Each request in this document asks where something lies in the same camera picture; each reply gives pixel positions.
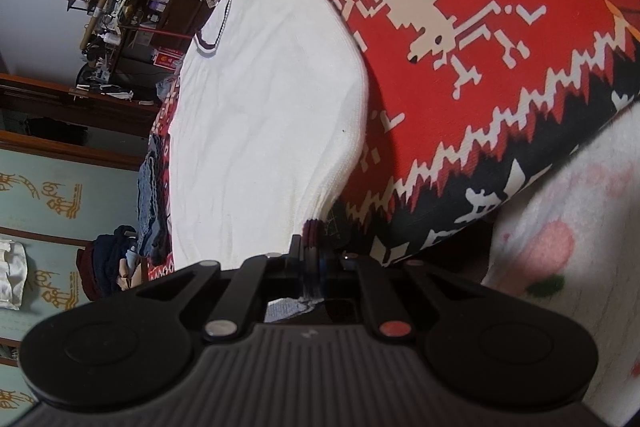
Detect red patterned blanket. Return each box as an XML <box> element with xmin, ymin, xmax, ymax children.
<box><xmin>147</xmin><ymin>0</ymin><xmax>640</xmax><ymax>268</ymax></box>

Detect white fleece pink print clothing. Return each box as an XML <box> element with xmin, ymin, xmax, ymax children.
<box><xmin>480</xmin><ymin>102</ymin><xmax>640</xmax><ymax>427</ymax></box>

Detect dark clothes pile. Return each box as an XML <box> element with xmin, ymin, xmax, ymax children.
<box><xmin>75</xmin><ymin>224</ymin><xmax>146</xmax><ymax>303</ymax></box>

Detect red broom stick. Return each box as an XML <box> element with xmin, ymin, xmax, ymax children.
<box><xmin>120</xmin><ymin>24</ymin><xmax>193</xmax><ymax>40</ymax></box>

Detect white knit vest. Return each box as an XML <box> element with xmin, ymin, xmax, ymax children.
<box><xmin>167</xmin><ymin>0</ymin><xmax>371</xmax><ymax>323</ymax></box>

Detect red cardboard box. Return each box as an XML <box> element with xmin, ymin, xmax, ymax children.
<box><xmin>152</xmin><ymin>47</ymin><xmax>183</xmax><ymax>70</ymax></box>

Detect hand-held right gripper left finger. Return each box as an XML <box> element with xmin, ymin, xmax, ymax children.
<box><xmin>137</xmin><ymin>234</ymin><xmax>307</xmax><ymax>342</ymax></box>

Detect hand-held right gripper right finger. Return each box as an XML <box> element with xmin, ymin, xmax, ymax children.
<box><xmin>322</xmin><ymin>253</ymin><xmax>493</xmax><ymax>342</ymax></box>

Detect blue jeans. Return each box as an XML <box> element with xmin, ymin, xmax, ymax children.
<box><xmin>137</xmin><ymin>134</ymin><xmax>173</xmax><ymax>265</ymax></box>

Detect wooden door frame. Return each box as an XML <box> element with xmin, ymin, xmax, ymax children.
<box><xmin>0</xmin><ymin>72</ymin><xmax>161</xmax><ymax>172</ymax></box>

